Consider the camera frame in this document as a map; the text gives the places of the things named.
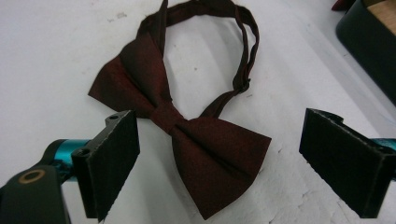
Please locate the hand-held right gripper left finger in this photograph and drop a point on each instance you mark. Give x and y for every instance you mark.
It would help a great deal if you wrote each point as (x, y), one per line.
(109, 161)

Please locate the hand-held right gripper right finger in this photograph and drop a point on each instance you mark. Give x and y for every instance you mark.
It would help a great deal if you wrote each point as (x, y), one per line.
(345, 161)

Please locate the dark red bow tie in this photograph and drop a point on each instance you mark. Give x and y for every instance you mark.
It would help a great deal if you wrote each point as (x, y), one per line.
(205, 152)

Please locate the black rack with wooden tray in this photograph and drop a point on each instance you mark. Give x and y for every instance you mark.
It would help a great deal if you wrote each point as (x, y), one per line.
(370, 46)

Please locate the white foam mat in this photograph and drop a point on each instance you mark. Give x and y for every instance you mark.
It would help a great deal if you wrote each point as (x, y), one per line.
(46, 62)

